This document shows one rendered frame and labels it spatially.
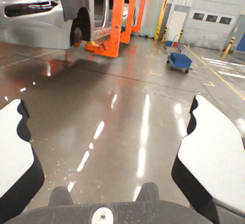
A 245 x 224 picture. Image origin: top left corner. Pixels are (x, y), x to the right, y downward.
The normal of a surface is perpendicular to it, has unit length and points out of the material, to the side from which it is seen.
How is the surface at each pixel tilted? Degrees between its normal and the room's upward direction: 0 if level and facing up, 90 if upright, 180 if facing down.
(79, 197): 0
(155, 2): 90
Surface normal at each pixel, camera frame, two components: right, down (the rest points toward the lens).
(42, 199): 0.14, -0.84
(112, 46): -0.17, 0.50
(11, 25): 0.04, 0.56
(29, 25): 0.33, 0.53
